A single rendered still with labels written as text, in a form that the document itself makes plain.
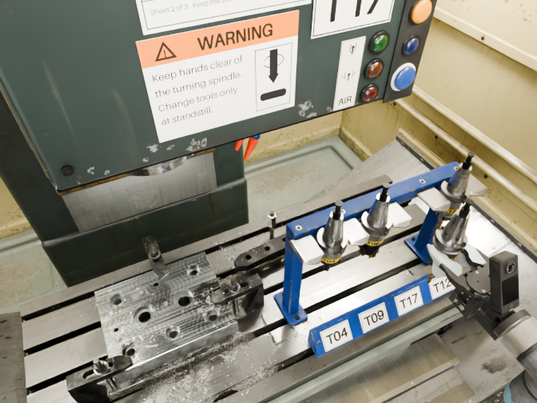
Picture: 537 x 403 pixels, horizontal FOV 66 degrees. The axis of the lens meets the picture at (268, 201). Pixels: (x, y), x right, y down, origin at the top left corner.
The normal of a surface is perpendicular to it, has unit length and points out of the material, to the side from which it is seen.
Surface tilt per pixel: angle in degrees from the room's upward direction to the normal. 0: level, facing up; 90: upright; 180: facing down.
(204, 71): 90
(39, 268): 0
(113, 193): 90
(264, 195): 0
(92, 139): 90
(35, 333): 0
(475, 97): 90
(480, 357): 24
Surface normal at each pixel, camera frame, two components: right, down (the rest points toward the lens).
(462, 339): -0.36, -0.51
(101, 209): 0.43, 0.64
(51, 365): 0.00, -0.70
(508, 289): 0.36, 0.22
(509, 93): -0.90, 0.31
